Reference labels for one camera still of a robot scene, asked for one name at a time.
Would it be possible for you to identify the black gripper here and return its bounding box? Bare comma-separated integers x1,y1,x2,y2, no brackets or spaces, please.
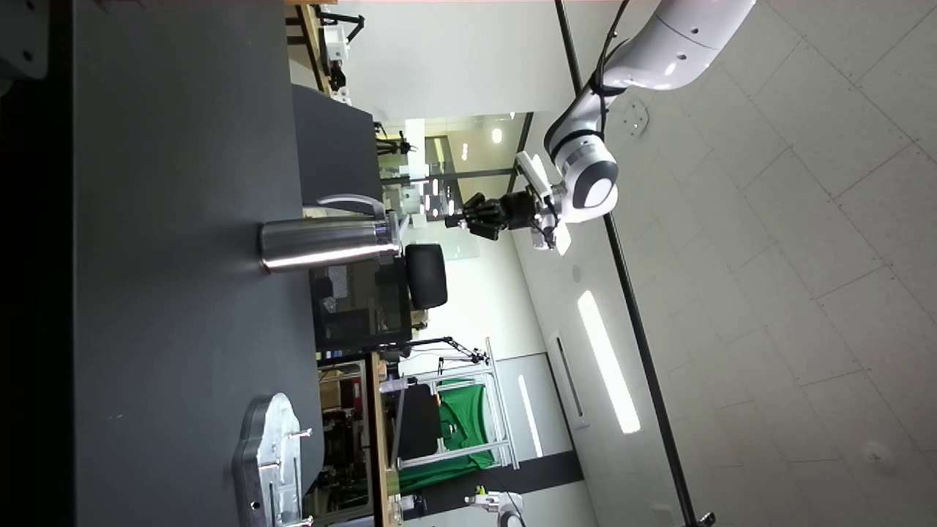
457,188,550,243

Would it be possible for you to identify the silver flask with white lid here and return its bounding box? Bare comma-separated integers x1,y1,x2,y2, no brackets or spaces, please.
255,191,404,274

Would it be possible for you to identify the black mesh office chair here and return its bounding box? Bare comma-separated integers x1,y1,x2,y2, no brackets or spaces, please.
373,243,451,346

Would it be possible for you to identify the black partition panel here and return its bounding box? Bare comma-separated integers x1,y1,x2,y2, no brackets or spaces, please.
288,81,383,210

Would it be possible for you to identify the long ceiling light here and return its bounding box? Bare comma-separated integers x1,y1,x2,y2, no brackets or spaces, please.
575,287,644,438

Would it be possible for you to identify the wooden desk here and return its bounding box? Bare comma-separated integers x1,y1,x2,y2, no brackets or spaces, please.
367,349,397,527

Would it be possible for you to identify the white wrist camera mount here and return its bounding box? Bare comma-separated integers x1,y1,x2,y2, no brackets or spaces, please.
512,148,578,257

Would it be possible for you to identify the white shelf frame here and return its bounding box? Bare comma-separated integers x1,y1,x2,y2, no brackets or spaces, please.
383,334,517,472

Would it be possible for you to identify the grey corner bracket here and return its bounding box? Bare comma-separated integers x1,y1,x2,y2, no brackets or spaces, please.
0,0,53,84

